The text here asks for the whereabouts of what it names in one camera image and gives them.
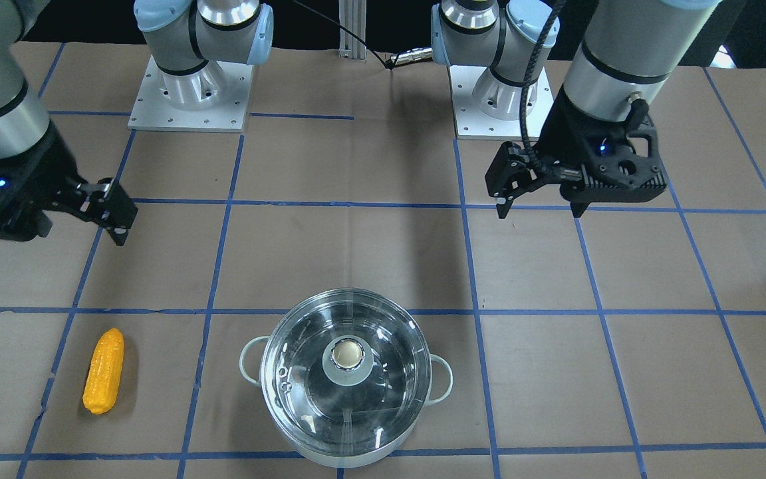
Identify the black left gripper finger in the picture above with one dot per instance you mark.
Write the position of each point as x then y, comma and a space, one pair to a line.
508, 177
578, 208

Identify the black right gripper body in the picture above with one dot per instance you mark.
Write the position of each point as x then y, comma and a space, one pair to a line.
42, 174

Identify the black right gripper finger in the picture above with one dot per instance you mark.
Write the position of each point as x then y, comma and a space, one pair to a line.
106, 204
42, 225

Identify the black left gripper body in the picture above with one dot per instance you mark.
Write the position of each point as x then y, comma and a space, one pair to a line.
564, 136

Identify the yellow toy corn cob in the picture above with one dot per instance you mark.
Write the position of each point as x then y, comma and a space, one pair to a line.
102, 384

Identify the glass pot lid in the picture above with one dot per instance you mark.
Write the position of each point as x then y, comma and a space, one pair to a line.
345, 369

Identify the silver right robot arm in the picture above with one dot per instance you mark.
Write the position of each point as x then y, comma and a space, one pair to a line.
184, 37

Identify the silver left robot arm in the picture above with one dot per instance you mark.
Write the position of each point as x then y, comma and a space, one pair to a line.
628, 50

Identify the pale green electric pot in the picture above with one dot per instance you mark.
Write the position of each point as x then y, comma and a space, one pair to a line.
346, 379

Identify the aluminium frame post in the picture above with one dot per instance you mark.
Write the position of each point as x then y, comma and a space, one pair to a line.
352, 18

